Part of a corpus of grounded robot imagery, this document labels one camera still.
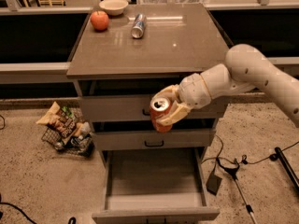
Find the top drawer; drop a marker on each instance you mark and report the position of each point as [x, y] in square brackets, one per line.
[137, 107]

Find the middle drawer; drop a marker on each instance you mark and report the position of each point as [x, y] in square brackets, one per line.
[152, 139]

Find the black power adapter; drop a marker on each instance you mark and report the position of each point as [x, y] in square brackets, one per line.
[213, 183]

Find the black bar on floor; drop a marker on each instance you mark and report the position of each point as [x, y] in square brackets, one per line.
[287, 167]

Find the red coke can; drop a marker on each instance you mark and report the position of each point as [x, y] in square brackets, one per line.
[159, 106]

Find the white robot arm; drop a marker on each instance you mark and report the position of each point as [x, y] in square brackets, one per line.
[243, 69]

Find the wire basket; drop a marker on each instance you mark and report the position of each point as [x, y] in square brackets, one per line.
[81, 144]

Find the blue silver soda can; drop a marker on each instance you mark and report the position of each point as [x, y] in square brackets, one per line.
[139, 26]

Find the red apple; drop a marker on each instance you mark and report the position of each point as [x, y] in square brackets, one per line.
[99, 20]

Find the white bowl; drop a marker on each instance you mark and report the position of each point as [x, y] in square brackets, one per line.
[113, 7]

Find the bottom drawer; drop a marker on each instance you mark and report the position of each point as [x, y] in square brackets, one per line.
[155, 186]

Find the grey drawer cabinet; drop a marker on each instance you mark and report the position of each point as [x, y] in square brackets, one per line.
[179, 39]

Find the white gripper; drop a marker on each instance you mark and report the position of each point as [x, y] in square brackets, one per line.
[193, 91]

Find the brown chip bag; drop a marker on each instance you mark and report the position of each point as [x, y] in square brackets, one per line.
[57, 120]

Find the drawer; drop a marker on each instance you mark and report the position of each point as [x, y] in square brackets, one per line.
[137, 107]
[155, 186]
[152, 139]

